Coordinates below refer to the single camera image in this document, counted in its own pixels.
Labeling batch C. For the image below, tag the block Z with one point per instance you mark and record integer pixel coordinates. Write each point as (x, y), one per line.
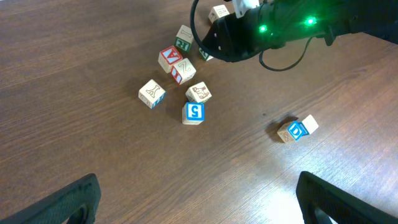
(182, 71)

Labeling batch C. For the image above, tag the block with blue T side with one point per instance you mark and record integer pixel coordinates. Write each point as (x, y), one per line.
(309, 125)

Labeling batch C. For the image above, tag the blue 5 block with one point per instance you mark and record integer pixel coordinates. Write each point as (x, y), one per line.
(193, 113)

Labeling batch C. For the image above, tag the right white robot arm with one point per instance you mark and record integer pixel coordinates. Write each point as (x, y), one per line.
(333, 18)

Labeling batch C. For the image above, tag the block with animal drawing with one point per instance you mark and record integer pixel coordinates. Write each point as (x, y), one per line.
(198, 93)

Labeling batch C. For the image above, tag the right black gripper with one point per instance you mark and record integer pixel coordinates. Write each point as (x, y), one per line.
(271, 25)

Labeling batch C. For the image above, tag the block I with green R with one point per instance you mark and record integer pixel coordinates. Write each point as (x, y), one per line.
(184, 39)

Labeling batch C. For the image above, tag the block with red bottom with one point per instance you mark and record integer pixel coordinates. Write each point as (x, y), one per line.
(218, 12)

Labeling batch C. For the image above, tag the block Y with blue side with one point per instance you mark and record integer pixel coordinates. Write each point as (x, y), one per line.
(151, 94)

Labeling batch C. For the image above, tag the blue D block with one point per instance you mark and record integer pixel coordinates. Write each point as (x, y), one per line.
(291, 132)

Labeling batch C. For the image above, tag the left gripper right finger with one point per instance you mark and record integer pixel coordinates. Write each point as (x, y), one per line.
(322, 202)

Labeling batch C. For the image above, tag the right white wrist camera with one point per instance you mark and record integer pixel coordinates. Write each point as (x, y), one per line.
(242, 6)

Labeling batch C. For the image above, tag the red A block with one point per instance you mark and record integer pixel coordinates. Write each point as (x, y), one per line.
(168, 57)

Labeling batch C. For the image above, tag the block 5 with green side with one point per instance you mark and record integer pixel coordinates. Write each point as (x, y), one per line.
(206, 57)

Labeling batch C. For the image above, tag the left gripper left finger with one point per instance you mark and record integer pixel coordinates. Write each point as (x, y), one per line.
(76, 203)

